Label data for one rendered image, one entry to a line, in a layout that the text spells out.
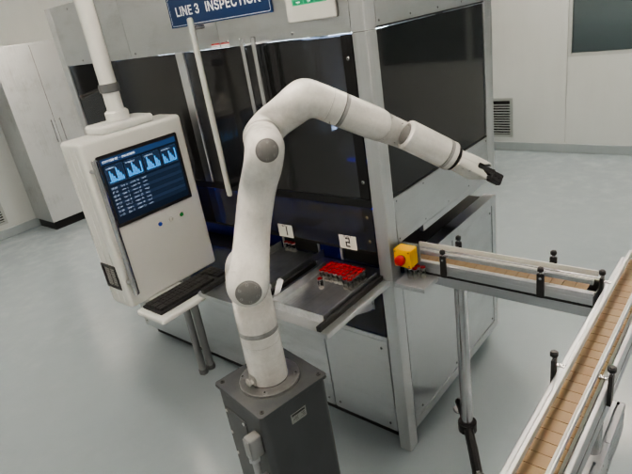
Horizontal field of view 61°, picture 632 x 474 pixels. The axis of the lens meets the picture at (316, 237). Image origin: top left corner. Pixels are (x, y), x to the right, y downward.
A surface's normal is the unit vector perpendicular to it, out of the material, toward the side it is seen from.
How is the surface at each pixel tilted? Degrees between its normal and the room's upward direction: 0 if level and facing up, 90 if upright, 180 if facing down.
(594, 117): 90
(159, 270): 90
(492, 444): 0
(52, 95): 90
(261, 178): 127
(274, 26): 90
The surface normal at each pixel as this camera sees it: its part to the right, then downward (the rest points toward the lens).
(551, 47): -0.62, 0.39
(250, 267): 0.18, -0.11
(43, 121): 0.77, 0.15
